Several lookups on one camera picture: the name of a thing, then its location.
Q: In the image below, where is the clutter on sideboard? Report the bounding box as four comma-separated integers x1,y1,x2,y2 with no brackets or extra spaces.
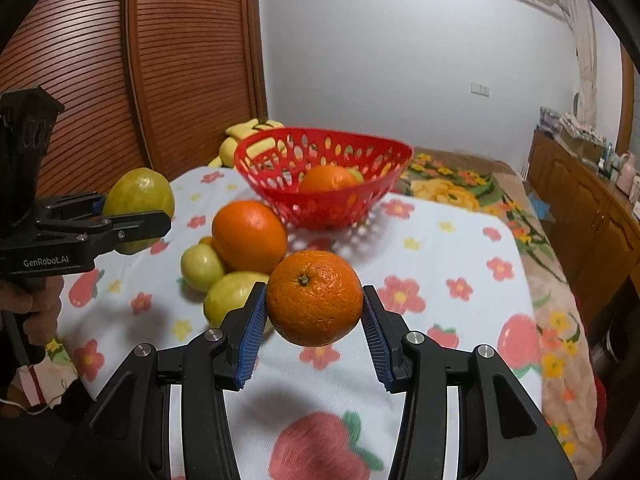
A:
537,106,639,205

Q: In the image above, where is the large yellow-green guava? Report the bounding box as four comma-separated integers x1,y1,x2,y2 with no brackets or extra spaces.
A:
203,271,269,328

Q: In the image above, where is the person's left hand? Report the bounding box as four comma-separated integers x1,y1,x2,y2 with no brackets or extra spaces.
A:
1,276,64,346

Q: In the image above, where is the red perforated plastic basket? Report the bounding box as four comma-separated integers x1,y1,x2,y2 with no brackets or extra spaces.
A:
234,127,413,231

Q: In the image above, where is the wooden sideboard cabinet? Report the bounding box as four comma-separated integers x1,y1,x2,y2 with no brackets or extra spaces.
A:
527,130,639,341

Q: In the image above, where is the orange in basket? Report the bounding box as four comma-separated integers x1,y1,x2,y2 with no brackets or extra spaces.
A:
298,166,359,193

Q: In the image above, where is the green fruit in basket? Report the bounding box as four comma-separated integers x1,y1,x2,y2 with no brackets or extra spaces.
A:
348,168,364,184

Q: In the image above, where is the large orange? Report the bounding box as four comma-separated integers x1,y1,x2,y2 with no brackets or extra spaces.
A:
212,200,288,274

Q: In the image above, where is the wooden louvered wardrobe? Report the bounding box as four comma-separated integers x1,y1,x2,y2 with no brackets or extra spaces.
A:
1,0,267,195

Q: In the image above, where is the small yellow-green guava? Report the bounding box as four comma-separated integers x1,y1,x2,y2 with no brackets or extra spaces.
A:
180,244,224,294

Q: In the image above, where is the yellow plush toy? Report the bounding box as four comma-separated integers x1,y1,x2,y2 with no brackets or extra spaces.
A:
207,118,288,169

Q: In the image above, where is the white wall switch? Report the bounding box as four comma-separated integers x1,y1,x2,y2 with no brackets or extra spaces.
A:
470,82,490,98

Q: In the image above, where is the green-yellow guava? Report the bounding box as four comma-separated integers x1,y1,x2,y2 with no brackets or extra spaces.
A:
102,167,177,256

